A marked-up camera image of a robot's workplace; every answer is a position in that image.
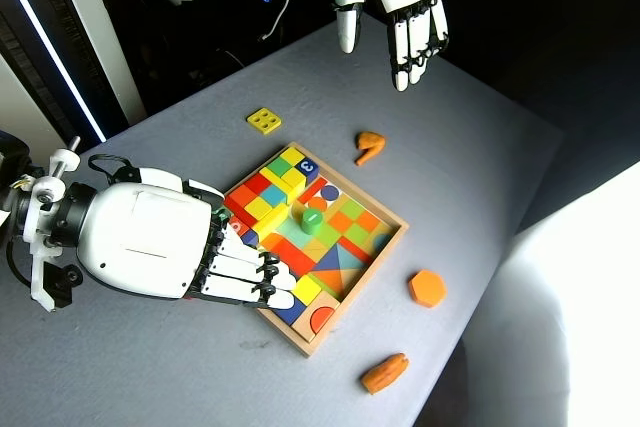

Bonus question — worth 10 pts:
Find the white light strip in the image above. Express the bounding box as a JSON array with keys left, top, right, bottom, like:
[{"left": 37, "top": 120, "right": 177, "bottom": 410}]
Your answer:
[{"left": 0, "top": 0, "right": 107, "bottom": 143}]

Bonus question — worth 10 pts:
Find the wooden puzzle tray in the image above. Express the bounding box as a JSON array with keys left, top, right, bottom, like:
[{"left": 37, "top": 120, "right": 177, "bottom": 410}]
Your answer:
[{"left": 219, "top": 140, "right": 411, "bottom": 359}]

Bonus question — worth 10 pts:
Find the yellow four-hole block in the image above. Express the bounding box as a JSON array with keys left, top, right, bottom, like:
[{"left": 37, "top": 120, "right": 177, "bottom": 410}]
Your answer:
[{"left": 245, "top": 107, "right": 283, "bottom": 136}]

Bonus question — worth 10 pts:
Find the orange hexagon block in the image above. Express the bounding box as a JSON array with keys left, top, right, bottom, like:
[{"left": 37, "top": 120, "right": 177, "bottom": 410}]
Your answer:
[{"left": 407, "top": 268, "right": 448, "bottom": 310}]

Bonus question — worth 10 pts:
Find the green cylinder with minus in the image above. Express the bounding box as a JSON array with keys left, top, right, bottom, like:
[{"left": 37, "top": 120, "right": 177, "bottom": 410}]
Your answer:
[{"left": 301, "top": 207, "right": 325, "bottom": 236}]

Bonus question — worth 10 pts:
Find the white pillar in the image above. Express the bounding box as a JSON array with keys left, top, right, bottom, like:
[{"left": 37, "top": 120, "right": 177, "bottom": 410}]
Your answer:
[{"left": 47, "top": 0, "right": 147, "bottom": 126}]

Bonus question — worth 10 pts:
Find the white cable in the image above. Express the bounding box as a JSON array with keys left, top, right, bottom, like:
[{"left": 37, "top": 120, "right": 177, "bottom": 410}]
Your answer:
[{"left": 260, "top": 0, "right": 292, "bottom": 43}]

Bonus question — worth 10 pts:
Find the orange toy fried piece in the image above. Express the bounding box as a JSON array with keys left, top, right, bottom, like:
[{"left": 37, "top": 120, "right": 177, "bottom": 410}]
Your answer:
[{"left": 360, "top": 352, "right": 411, "bottom": 396}]

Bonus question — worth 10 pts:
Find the orange toy chicken drumstick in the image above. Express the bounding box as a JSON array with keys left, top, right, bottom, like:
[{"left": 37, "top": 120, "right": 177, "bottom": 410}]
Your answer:
[{"left": 354, "top": 130, "right": 388, "bottom": 168}]

